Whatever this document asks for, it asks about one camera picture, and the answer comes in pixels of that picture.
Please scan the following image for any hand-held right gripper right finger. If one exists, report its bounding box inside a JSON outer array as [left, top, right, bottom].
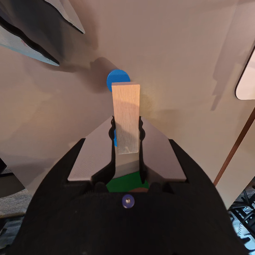
[[139, 116, 187, 184]]

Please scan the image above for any green plastic bin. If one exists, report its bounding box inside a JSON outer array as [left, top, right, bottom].
[[106, 171, 149, 192]]

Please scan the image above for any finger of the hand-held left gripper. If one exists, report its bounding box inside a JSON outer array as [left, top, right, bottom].
[[45, 0, 86, 34], [0, 16, 60, 66]]

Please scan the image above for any white document stand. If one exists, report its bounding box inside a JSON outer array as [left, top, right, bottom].
[[235, 43, 255, 100]]

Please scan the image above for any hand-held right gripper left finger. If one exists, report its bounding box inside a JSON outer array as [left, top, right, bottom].
[[68, 116, 116, 184]]

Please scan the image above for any wooden arch block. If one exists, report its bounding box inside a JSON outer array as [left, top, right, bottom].
[[112, 82, 140, 155]]

